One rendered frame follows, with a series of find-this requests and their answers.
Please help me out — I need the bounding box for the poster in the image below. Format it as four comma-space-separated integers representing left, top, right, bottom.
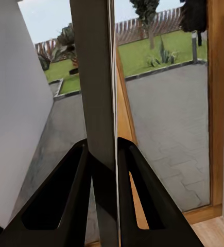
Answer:
70, 0, 120, 247

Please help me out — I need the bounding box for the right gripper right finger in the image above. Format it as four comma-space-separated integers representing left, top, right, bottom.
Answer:
118, 137, 204, 247

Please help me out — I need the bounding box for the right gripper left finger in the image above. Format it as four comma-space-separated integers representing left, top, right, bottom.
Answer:
0, 139, 92, 247

